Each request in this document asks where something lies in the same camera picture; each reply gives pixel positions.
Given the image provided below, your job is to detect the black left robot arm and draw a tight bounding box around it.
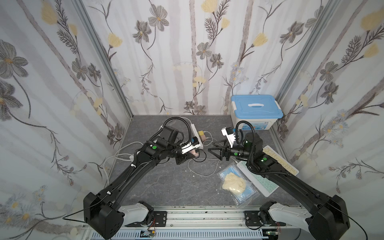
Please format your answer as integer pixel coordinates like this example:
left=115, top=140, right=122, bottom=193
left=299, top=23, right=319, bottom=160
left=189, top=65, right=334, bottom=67
left=83, top=117, right=199, bottom=240

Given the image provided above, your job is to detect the yellow wireless keyboard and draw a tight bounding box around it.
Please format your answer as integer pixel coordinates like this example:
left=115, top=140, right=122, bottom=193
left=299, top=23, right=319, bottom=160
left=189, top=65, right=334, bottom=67
left=263, top=146, right=299, bottom=176

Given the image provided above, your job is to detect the pink USB charger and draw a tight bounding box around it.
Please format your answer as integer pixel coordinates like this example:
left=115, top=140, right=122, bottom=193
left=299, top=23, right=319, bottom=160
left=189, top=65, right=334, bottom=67
left=188, top=149, right=200, bottom=159

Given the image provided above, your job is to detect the bag of gloves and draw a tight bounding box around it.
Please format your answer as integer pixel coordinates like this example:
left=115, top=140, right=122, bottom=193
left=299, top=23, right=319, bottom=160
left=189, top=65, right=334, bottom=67
left=217, top=164, right=260, bottom=207

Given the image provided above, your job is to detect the pink USB charger end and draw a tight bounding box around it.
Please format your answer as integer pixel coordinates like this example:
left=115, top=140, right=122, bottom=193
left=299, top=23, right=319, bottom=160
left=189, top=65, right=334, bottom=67
left=200, top=135, right=207, bottom=143

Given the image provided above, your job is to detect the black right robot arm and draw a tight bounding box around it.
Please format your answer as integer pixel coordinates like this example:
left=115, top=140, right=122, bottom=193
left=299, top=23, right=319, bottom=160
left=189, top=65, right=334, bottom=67
left=208, top=121, right=351, bottom=240

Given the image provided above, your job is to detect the white power strip cord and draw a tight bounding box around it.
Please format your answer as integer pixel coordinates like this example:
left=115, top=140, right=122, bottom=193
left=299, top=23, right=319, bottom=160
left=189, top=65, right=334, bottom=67
left=103, top=140, right=145, bottom=187

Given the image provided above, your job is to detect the white USB cable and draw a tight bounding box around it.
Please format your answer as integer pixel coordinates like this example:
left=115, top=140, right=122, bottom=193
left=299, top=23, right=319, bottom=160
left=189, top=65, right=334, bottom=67
left=187, top=130, right=223, bottom=178

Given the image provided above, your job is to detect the blue lid storage box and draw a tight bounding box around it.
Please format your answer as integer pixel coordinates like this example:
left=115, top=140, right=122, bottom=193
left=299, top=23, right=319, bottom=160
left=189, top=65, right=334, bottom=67
left=229, top=95, right=284, bottom=131

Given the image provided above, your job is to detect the green keyboard right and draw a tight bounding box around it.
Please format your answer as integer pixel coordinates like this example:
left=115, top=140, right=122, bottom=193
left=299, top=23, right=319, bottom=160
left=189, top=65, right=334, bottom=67
left=237, top=161, right=279, bottom=197

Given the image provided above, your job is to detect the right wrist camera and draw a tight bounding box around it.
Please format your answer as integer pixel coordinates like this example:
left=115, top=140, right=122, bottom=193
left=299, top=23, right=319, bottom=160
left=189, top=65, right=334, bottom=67
left=222, top=127, right=236, bottom=148

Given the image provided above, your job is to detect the white ribbed cable duct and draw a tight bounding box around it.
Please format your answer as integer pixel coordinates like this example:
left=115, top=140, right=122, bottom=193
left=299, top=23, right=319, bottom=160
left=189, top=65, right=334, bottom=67
left=89, top=229, right=265, bottom=240

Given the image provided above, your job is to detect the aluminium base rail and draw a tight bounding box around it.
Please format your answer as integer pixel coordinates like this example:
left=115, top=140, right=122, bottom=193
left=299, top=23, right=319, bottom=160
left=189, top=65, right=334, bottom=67
left=119, top=206, right=311, bottom=240

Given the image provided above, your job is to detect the white power strip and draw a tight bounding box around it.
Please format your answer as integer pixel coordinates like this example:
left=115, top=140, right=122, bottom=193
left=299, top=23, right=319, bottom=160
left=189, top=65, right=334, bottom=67
left=191, top=124, right=204, bottom=149

